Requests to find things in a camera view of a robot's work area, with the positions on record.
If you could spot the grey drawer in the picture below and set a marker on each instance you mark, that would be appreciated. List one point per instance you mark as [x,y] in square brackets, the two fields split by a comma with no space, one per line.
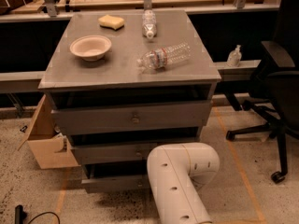
[115,152]
[126,118]
[115,176]

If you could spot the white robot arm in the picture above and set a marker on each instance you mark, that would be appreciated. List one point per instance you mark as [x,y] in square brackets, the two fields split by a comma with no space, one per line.
[175,174]

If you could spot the grey drawer cabinet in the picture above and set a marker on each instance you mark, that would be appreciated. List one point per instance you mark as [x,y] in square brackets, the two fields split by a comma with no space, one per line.
[128,44]

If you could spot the lying clear water bottle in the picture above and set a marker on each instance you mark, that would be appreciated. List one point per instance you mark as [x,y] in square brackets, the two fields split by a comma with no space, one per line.
[162,57]

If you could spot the upright clear water bottle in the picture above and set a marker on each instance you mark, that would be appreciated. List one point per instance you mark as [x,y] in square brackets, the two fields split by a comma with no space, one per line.
[149,27]

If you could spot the beige paper bowl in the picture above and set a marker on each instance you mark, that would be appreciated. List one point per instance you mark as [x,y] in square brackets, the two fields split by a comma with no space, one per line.
[91,48]

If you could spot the yellow sponge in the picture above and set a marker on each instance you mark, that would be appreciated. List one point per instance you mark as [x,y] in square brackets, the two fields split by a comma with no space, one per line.
[112,22]

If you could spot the hand sanitizer pump bottle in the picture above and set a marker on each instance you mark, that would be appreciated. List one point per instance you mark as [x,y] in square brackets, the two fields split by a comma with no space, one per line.
[234,57]

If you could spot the open cardboard box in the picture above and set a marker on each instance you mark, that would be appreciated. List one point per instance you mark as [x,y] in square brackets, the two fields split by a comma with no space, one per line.
[50,148]

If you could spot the black office chair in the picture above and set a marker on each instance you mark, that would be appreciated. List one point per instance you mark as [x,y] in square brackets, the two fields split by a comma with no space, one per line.
[276,80]

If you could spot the black device with cable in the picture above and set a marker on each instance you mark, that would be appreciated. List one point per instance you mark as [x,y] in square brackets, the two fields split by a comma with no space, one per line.
[20,215]

